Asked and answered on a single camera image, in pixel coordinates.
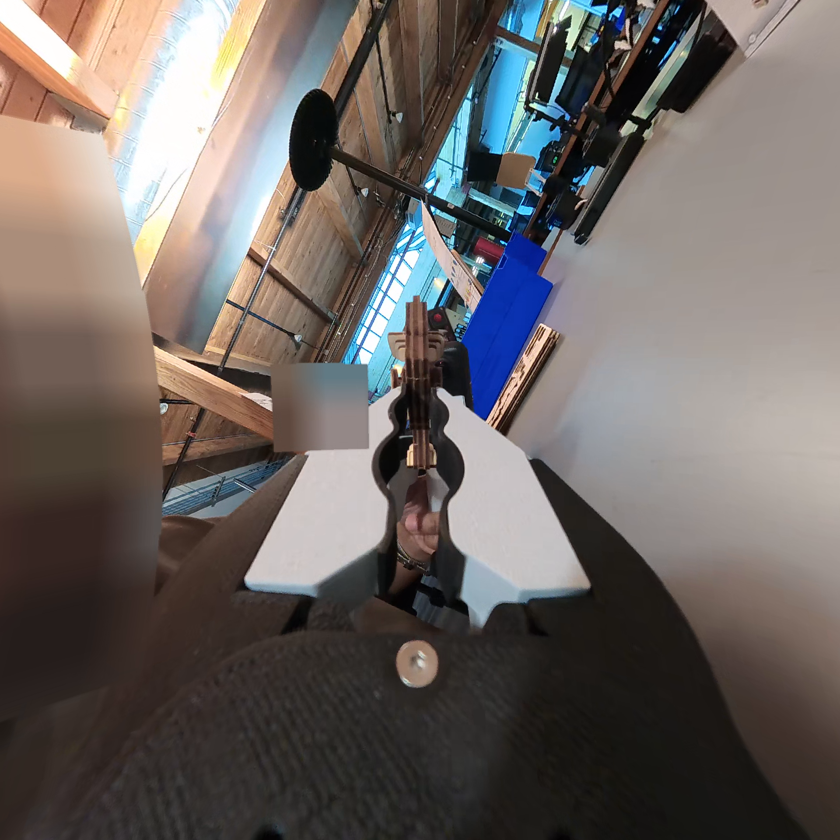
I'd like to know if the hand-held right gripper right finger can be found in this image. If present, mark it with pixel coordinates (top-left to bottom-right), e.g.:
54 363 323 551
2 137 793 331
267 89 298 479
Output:
436 386 592 630

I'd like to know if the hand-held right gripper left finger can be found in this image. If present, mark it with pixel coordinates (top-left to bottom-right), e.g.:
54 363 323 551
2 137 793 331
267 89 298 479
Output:
244 386 403 598

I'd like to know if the wooden puzzle model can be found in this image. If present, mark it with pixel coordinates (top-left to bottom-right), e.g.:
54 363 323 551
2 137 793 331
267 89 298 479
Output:
387 297 454 472

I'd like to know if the white desk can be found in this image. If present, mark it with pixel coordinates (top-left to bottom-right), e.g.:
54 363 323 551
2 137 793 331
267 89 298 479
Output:
508 0 840 840

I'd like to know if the person's left hand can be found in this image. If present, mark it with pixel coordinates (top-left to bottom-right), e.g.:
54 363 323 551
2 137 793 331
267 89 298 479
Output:
397 479 448 557

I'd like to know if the blue plastic bin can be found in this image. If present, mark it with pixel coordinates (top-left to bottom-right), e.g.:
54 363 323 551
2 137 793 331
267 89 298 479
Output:
461 233 553 422

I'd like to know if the stack of wooden puzzle sheets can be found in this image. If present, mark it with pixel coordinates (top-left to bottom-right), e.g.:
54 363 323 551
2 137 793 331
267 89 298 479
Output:
486 323 562 435

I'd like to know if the printed cardboard sign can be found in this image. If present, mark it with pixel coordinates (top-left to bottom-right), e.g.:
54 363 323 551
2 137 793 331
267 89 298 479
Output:
420 202 487 298

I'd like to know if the black keyboard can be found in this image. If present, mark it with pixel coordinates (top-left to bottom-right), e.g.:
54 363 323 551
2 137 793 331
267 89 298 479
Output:
573 131 647 245

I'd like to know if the black round fixture on pole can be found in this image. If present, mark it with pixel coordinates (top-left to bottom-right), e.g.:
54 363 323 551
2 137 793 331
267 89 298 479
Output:
289 88 513 242

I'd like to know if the black monitor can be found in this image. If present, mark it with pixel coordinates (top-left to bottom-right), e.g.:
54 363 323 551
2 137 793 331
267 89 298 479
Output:
533 12 580 112

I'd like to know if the silver air duct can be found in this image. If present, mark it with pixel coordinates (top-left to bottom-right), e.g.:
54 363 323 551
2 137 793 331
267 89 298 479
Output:
105 0 263 250

